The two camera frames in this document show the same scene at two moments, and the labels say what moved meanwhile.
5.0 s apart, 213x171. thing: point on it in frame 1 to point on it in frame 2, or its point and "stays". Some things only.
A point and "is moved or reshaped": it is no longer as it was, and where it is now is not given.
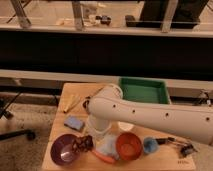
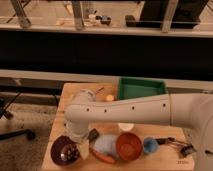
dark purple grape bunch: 82,144 is moved or reshaped
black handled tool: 185,146 stays
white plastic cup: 126,126 stays
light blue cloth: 107,145 stays
